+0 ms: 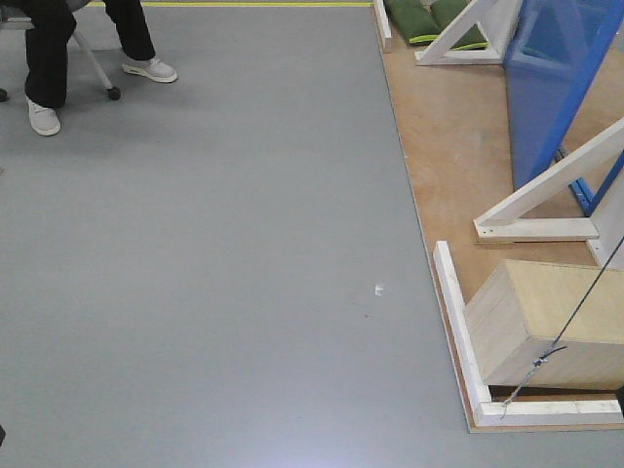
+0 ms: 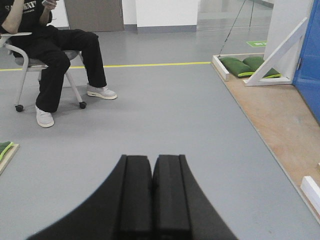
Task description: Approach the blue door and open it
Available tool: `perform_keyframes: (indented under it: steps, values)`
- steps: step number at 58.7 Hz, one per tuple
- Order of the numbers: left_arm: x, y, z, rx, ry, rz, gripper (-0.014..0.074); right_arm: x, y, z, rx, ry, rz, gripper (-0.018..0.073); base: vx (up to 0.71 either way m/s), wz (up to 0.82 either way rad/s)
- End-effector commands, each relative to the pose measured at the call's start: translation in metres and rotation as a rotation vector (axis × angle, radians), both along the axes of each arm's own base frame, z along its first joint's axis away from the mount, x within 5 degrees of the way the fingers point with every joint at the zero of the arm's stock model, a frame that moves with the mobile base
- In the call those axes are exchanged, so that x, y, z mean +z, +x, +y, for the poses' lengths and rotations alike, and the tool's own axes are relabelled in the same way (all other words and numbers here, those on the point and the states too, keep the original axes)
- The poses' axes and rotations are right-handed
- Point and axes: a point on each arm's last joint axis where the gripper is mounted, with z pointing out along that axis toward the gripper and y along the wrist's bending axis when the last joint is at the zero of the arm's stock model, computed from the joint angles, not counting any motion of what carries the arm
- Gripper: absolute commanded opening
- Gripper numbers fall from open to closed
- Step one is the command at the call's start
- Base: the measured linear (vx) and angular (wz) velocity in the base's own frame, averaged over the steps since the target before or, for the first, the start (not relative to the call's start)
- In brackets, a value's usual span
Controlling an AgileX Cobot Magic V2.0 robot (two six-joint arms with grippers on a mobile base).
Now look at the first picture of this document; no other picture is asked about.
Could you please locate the white near wooden brace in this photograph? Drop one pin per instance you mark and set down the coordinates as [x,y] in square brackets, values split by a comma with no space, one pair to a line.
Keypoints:
[505,221]

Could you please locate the white wall panel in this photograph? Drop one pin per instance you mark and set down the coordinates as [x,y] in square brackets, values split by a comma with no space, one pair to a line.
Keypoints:
[609,222]

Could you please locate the green sandbag left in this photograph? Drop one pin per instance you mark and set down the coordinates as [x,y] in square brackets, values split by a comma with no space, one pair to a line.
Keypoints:
[413,21]

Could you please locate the blue door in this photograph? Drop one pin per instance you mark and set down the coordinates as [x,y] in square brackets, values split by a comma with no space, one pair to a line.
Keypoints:
[550,65]

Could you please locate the light wooden box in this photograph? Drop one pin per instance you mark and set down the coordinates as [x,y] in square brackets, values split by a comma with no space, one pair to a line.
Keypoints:
[523,306]

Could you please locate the white left sneaker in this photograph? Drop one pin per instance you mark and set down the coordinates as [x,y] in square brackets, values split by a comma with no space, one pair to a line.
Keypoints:
[153,69]

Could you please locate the white edge batten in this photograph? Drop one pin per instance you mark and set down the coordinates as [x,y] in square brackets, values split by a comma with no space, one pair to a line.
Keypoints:
[533,414]
[383,26]

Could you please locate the plywood base platform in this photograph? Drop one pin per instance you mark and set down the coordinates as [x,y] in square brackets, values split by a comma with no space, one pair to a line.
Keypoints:
[453,124]

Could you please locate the green sandbag right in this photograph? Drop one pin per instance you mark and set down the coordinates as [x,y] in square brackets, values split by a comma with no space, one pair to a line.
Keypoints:
[444,12]

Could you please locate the white near edge batten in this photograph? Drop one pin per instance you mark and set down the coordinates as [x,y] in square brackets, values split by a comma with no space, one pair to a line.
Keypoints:
[533,414]

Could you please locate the green sandbag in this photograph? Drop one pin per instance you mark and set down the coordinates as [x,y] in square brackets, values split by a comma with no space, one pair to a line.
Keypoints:
[413,21]
[444,12]

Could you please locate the seated person black trousers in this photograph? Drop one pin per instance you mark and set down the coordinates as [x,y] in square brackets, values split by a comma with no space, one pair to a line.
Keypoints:
[46,44]

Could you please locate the black robot part edge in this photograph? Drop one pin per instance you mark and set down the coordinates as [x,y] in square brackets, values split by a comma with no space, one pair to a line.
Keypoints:
[619,393]

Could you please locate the white far edge batten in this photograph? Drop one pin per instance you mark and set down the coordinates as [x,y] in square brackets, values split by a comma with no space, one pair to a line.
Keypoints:
[383,26]

